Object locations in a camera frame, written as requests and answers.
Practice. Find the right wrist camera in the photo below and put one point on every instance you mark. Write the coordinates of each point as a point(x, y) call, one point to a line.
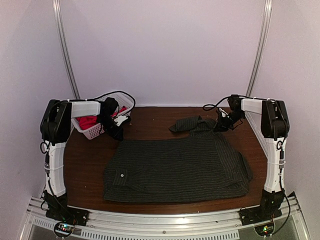
point(234, 102)

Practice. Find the right aluminium corner post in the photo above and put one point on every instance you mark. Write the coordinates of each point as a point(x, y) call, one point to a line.
point(264, 31)

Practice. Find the aluminium corner post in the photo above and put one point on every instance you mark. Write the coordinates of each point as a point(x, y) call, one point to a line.
point(264, 31)
point(64, 48)

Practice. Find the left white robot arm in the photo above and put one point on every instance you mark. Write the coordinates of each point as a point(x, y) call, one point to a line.
point(55, 128)

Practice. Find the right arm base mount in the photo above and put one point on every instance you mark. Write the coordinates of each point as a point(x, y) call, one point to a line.
point(265, 213)

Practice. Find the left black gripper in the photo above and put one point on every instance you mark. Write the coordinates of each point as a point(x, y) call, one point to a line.
point(116, 134)

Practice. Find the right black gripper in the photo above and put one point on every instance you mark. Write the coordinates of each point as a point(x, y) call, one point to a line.
point(221, 124)

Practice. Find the red garment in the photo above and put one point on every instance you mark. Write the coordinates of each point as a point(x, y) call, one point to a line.
point(87, 122)

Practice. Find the left aluminium corner post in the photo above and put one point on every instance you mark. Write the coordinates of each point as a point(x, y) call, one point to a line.
point(64, 48)

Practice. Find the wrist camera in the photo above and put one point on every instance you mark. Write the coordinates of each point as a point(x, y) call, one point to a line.
point(234, 102)
point(112, 105)

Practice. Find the white plastic laundry basket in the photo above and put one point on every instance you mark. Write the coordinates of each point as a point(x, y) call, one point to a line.
point(98, 130)

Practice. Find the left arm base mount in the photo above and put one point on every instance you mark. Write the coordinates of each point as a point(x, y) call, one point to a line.
point(67, 217)

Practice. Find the black pinstriped shirt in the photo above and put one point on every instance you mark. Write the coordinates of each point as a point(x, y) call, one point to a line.
point(202, 166)

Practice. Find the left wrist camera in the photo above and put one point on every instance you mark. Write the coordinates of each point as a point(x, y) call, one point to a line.
point(112, 105)

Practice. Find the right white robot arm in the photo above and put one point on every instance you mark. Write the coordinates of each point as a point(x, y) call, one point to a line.
point(274, 126)

